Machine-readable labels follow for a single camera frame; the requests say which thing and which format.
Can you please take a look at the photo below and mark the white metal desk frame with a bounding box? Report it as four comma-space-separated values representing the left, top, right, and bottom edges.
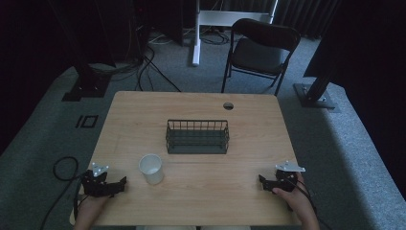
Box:
191, 0, 280, 68

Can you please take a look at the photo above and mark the clear plastic cup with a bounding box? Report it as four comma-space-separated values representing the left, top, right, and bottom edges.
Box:
138, 153, 166, 186

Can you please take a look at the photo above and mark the dark pleated curtain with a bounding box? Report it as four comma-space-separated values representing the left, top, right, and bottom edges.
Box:
274, 0, 341, 40

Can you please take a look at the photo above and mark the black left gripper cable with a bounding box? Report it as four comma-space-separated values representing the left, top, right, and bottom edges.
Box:
39, 155, 88, 230

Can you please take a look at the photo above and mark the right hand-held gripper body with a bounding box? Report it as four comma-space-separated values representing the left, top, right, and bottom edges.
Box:
270, 160, 306, 194

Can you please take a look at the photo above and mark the person's right hand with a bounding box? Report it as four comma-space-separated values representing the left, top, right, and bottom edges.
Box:
271, 172, 308, 215

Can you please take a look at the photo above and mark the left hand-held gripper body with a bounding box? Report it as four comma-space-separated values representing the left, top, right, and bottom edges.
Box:
80, 162, 112, 197

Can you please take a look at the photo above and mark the black stand with bolted base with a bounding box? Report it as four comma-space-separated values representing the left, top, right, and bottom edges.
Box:
293, 0, 341, 114

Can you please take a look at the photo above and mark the black stand with flat base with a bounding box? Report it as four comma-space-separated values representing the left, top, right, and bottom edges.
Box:
47, 0, 117, 103

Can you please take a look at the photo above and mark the black folding chair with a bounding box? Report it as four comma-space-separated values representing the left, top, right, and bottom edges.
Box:
220, 17, 302, 97

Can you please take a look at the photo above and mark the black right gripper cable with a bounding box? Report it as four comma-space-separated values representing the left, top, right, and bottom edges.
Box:
284, 175, 334, 230

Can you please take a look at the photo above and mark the black wire basket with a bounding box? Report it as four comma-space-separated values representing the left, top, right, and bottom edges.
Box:
165, 119, 231, 155

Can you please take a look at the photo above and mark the bundle of floor cables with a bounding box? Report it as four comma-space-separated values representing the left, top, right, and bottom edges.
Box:
89, 30, 184, 94

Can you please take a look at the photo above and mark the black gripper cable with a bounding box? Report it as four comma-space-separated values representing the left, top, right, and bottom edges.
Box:
39, 155, 88, 230
284, 175, 334, 230

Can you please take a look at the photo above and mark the person's left hand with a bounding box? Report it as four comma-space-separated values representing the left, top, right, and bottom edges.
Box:
76, 193, 111, 221

